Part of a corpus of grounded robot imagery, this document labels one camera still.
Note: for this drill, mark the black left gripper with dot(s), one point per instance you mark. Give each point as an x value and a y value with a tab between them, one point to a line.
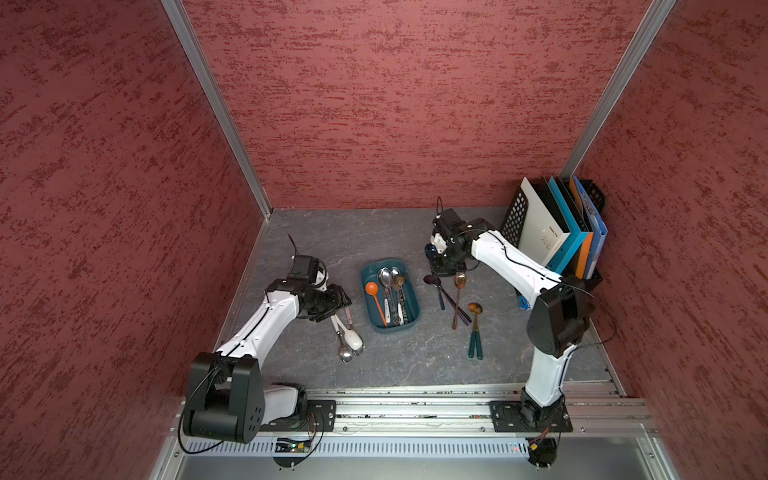
337	302

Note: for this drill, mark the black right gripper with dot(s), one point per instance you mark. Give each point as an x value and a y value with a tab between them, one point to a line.
440	271

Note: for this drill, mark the orange plastic spoon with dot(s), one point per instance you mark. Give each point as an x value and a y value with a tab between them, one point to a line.
371	289

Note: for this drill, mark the patterned handle steel spoon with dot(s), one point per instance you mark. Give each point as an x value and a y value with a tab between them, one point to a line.
407	318

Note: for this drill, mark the white handle steel spoon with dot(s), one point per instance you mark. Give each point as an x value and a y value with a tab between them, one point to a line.
385	280

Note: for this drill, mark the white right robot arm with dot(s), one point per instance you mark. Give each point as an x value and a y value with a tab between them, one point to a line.
559	310

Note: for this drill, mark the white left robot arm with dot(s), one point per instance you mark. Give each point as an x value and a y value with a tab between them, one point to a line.
227	399

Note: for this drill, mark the purple iridescent spoon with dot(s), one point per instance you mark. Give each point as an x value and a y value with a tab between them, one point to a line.
445	299

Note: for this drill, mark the teal plastic storage box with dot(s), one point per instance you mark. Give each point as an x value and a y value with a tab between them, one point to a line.
369	273

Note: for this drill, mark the black mesh file rack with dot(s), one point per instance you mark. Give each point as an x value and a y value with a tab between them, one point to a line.
512	224

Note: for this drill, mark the white folder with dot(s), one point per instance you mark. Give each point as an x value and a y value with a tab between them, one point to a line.
540	234

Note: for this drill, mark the teal folder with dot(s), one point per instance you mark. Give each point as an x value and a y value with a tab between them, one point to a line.
573	229

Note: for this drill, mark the black folder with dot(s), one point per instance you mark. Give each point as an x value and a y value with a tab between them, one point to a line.
544	192

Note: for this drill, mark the orange folder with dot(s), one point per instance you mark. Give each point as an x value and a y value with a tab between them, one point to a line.
576	187

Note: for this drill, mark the blue folder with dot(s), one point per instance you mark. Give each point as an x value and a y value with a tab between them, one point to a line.
596	223

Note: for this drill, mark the pink handled spoon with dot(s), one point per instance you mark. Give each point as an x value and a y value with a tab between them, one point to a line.
350	321

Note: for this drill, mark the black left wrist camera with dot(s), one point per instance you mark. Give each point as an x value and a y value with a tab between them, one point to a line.
310	270

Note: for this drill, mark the white handled steel spoon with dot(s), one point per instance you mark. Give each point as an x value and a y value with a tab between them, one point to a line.
345	352

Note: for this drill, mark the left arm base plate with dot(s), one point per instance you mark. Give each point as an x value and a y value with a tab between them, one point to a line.
315	416

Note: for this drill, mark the aluminium rail frame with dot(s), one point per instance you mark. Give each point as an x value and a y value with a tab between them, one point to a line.
441	432

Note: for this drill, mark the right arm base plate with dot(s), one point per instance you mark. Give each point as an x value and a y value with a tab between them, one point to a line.
510	417

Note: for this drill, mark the aluminium corner post right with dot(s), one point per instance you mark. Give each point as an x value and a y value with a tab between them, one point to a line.
646	32

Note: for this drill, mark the aluminium corner post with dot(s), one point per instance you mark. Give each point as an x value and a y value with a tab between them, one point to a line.
190	43
646	32

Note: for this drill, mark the aluminium corner post left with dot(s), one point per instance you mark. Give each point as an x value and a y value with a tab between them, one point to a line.
190	43

